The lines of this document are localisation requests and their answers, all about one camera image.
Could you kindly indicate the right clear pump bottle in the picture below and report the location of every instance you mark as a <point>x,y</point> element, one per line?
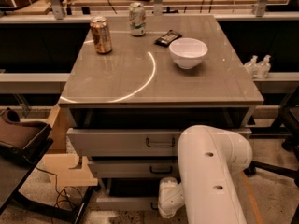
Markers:
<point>262,68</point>

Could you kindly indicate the grey drawer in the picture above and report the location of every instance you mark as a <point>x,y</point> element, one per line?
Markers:
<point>156,143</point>
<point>129,194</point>
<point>134,168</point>

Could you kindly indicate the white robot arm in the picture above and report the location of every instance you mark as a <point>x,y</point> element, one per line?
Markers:
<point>207,159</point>

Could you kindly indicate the white bowl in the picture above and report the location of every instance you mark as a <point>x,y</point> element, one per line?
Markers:
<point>188,52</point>

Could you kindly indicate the grey top drawer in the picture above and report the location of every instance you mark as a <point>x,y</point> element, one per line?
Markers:
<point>156,143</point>

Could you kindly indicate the clear pump bottle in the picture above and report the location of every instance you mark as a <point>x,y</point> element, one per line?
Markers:
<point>262,68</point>
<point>250,66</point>

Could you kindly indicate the left clear pump bottle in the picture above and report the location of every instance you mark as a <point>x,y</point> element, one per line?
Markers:
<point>250,66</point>

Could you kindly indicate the white green soda can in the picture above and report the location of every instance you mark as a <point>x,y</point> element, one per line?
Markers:
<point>137,19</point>

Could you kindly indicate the black snack bar wrapper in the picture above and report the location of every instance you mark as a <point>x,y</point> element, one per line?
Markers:
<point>166,39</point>

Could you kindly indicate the grey middle drawer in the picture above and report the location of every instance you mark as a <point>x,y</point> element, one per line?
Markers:
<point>134,168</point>

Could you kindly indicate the grey drawer cabinet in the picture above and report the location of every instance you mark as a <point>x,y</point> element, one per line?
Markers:
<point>138,87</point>

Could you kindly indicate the grey bottom drawer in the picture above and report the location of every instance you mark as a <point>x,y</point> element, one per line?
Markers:
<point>129,194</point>

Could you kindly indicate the gold soda can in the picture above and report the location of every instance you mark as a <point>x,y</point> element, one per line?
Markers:
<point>101,34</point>

